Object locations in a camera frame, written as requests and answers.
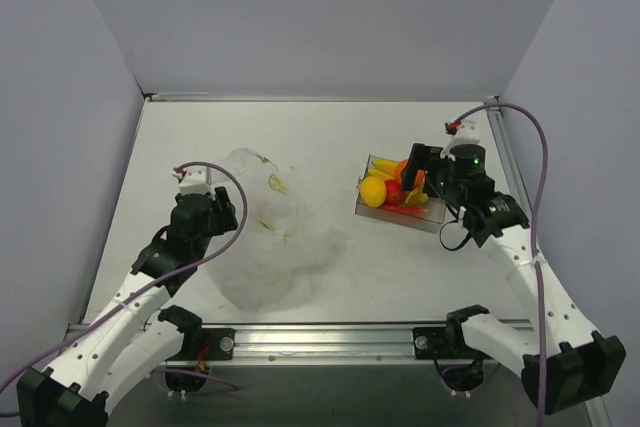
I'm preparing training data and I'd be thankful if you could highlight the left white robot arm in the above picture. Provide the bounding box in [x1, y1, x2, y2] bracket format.
[16, 187, 242, 426]

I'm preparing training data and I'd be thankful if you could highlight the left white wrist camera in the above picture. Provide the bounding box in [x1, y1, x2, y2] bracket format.
[172, 166, 212, 196]

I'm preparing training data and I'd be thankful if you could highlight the aluminium rail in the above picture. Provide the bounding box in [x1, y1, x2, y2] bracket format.
[483, 94, 566, 321]
[59, 321, 596, 366]

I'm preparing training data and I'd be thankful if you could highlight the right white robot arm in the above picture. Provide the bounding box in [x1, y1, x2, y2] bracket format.
[402, 143, 626, 415]

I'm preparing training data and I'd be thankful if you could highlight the aluminium front rail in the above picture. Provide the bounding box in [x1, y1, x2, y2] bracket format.
[59, 321, 596, 366]

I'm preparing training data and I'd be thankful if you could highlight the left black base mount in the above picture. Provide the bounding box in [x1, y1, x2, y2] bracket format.
[172, 327, 236, 362]

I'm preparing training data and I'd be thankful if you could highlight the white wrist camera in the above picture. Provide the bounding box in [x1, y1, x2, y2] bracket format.
[441, 120, 480, 158]
[172, 166, 212, 196]

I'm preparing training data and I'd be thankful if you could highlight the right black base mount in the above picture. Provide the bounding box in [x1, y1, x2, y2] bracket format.
[412, 326, 465, 362]

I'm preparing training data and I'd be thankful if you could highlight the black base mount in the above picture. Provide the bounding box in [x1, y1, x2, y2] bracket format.
[172, 327, 236, 362]
[412, 326, 465, 362]

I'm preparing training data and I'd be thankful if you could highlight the orange fruit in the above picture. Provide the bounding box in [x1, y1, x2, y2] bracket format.
[394, 159, 425, 192]

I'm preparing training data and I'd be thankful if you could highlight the clear plastic box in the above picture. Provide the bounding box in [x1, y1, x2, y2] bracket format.
[355, 155, 447, 233]

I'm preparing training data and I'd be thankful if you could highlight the red watermelon slice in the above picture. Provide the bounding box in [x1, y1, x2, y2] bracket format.
[379, 204, 428, 217]

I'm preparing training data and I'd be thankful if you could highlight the yellow banana bunch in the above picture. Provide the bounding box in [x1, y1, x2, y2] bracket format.
[368, 158, 429, 207]

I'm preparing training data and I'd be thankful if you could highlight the aluminium right side rail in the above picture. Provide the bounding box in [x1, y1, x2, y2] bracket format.
[483, 94, 566, 321]

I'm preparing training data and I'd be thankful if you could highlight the yellow lemon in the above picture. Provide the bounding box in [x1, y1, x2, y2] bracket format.
[359, 176, 387, 208]

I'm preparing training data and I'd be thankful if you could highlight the translucent plastic bag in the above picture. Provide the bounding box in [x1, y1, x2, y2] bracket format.
[206, 148, 342, 313]

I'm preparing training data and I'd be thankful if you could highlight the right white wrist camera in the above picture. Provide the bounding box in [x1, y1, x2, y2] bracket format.
[441, 120, 480, 158]

